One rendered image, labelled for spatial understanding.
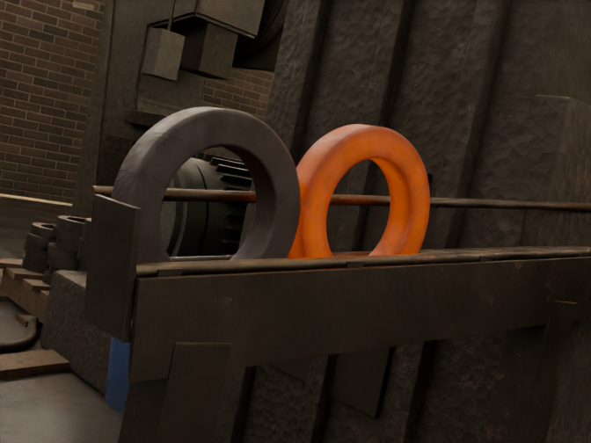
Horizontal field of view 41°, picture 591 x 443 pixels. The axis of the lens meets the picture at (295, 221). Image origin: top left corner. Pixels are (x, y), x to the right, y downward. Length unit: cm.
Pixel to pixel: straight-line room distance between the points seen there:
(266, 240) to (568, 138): 61
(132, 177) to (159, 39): 461
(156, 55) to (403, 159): 446
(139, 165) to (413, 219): 33
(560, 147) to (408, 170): 41
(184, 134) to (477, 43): 71
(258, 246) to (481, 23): 67
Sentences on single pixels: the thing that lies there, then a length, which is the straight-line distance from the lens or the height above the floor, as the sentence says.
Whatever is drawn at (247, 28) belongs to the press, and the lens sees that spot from 571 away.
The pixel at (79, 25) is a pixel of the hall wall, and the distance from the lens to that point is 728.
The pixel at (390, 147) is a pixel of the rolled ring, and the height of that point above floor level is 73.
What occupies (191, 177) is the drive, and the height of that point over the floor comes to 62.
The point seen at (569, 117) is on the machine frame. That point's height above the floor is 84.
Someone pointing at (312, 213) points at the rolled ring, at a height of 65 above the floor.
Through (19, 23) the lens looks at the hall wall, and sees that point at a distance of 708.
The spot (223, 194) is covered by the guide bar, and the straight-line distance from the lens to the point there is 76.
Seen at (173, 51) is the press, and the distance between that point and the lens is 531.
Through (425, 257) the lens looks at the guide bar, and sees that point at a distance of 85.
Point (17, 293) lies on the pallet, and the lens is 306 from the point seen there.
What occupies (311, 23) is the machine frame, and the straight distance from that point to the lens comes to 158.
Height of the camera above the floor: 69
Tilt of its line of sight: 3 degrees down
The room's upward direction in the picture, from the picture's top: 12 degrees clockwise
